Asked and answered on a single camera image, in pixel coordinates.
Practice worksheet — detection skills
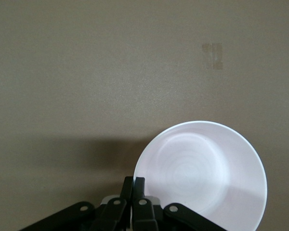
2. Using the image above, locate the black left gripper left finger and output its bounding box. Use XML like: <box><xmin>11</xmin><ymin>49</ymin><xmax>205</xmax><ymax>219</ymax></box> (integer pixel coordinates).
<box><xmin>19</xmin><ymin>176</ymin><xmax>133</xmax><ymax>231</ymax></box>

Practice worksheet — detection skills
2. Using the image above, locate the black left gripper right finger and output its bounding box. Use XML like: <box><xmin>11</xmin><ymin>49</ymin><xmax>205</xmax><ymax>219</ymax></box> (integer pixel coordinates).
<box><xmin>131</xmin><ymin>177</ymin><xmax>225</xmax><ymax>231</ymax></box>

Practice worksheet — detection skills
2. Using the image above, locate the pink bowl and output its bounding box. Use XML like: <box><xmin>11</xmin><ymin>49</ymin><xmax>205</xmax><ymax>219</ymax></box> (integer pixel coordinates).
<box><xmin>134</xmin><ymin>121</ymin><xmax>268</xmax><ymax>231</ymax></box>

